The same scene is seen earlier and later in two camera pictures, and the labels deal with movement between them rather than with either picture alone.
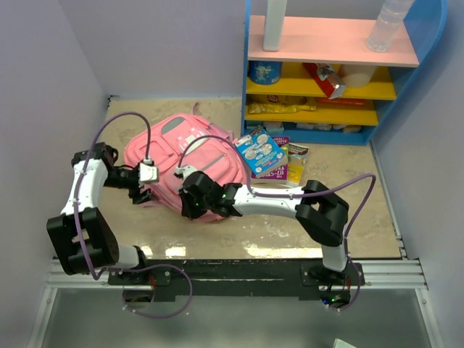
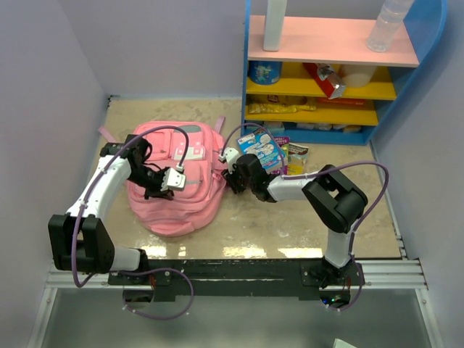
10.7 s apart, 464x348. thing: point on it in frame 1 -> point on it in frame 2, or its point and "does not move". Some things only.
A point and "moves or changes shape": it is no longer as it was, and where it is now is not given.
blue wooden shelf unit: x=327 y=86 does not move
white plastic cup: x=357 y=75 does not move
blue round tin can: x=265 y=72 does not move
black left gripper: x=139 y=197 -> x=156 y=192
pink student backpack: x=182 y=145 moves or changes shape
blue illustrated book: x=262 y=154 does not move
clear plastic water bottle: x=388 y=22 does not move
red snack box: x=333 y=86 does not move
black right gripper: x=188 y=211 -> x=230 y=179
